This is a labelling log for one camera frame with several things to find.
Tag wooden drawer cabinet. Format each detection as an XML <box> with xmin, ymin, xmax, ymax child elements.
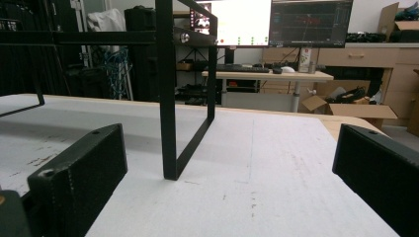
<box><xmin>261</xmin><ymin>42</ymin><xmax>419</xmax><ymax>127</ymax></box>

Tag white cloth bag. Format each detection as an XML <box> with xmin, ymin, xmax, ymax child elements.
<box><xmin>86</xmin><ymin>8</ymin><xmax>127</xmax><ymax>53</ymax></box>

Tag dark computer monitor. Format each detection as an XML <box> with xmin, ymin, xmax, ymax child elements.
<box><xmin>268</xmin><ymin>0</ymin><xmax>354</xmax><ymax>49</ymax></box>

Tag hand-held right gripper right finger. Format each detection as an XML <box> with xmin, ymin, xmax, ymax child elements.
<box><xmin>331</xmin><ymin>123</ymin><xmax>419</xmax><ymax>237</ymax></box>

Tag light wooden desk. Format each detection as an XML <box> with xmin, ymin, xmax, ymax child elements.
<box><xmin>201</xmin><ymin>69</ymin><xmax>335</xmax><ymax>114</ymax></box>

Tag blue cable bundle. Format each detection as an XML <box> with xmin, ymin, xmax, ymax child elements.
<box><xmin>102</xmin><ymin>47</ymin><xmax>130</xmax><ymax>101</ymax></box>

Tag white table mat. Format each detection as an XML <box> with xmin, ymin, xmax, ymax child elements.
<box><xmin>0</xmin><ymin>94</ymin><xmax>401</xmax><ymax>237</ymax></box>

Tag cardboard box with dark contents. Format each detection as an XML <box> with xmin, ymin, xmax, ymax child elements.
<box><xmin>377</xmin><ymin>1</ymin><xmax>419</xmax><ymax>43</ymax></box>

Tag black metal rack frame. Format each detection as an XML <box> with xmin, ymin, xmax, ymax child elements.
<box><xmin>0</xmin><ymin>0</ymin><xmax>219</xmax><ymax>182</ymax></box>

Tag bright white computer monitor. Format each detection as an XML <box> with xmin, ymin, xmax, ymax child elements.
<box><xmin>190</xmin><ymin>0</ymin><xmax>273</xmax><ymax>47</ymax></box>

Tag black keyboard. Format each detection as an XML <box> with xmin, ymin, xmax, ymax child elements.
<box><xmin>215</xmin><ymin>63</ymin><xmax>271</xmax><ymax>74</ymax></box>

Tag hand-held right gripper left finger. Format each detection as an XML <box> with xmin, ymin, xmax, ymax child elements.
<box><xmin>27</xmin><ymin>122</ymin><xmax>128</xmax><ymax>237</ymax></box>

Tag open cardboard box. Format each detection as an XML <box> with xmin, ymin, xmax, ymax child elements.
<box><xmin>299</xmin><ymin>86</ymin><xmax>399</xmax><ymax>130</ymax></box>

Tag white drink carton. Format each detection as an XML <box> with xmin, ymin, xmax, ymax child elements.
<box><xmin>297</xmin><ymin>46</ymin><xmax>312</xmax><ymax>74</ymax></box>

